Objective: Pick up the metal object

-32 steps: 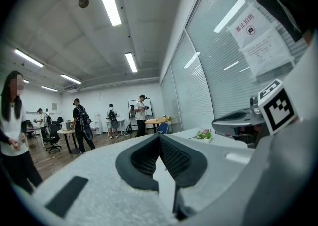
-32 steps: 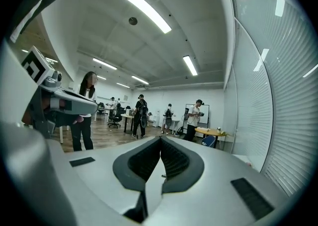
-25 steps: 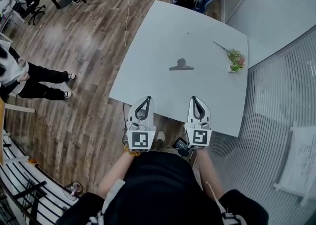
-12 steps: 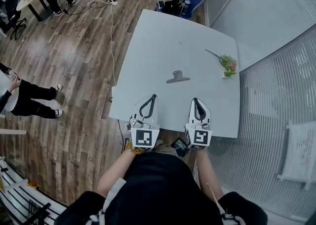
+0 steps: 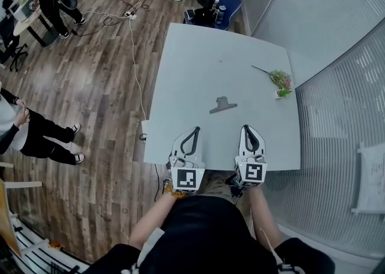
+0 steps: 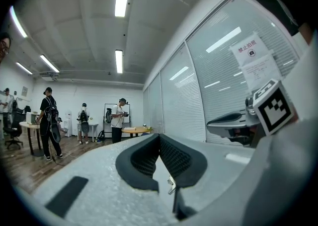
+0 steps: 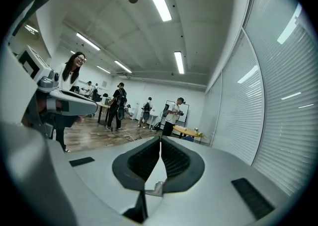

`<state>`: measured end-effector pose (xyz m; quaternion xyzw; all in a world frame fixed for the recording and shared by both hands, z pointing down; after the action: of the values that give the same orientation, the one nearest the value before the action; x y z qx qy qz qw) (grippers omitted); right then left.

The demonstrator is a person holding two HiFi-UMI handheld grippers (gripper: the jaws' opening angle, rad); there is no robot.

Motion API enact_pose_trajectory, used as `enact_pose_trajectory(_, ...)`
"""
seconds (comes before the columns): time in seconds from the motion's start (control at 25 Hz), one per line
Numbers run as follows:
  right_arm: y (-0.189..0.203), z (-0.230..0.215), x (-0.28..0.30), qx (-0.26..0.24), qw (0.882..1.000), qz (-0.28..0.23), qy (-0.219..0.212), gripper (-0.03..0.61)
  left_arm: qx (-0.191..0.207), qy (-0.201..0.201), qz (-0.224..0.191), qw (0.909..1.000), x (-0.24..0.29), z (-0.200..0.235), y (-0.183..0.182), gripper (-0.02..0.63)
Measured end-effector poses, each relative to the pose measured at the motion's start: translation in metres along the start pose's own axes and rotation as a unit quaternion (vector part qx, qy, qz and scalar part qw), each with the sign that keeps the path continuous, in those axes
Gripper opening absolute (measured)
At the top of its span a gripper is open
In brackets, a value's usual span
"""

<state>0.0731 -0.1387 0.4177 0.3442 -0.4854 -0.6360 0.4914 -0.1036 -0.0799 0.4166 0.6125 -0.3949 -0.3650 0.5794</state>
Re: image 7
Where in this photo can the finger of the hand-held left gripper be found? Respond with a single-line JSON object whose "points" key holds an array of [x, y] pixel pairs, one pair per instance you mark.
{"points": [[79, 107]]}

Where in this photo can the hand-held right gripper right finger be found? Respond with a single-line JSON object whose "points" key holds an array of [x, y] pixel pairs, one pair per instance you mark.
{"points": [[213, 185]]}

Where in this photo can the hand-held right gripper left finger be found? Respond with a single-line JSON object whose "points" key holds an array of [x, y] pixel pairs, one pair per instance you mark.
{"points": [[99, 175]]}

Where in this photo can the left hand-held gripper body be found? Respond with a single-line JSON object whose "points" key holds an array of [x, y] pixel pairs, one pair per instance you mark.
{"points": [[32, 63]]}

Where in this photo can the metal object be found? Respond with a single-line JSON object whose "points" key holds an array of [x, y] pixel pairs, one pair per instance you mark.
{"points": [[159, 185]]}

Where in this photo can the person's left hand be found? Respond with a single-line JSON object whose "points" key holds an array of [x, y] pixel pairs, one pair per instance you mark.
{"points": [[41, 103]]}

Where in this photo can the wooden table black legs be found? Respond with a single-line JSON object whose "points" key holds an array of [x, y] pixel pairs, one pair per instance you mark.
{"points": [[103, 105]]}

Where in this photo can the artificial flower sprig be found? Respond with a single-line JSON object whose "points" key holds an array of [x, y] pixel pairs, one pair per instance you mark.
{"points": [[203, 135]]}

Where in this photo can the blue chair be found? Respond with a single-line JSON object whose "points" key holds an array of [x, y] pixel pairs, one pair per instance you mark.
{"points": [[188, 138]]}

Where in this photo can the white water dispenser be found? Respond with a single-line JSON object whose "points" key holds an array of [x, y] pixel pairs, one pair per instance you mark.
{"points": [[137, 110]]}

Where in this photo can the round wooden table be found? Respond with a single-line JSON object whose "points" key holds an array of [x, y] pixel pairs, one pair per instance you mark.
{"points": [[188, 131]]}

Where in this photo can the white whiteboard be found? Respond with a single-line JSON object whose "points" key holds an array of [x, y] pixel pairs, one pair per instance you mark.
{"points": [[186, 118]]}

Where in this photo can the white window blinds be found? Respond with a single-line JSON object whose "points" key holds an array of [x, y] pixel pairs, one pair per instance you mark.
{"points": [[285, 133]]}

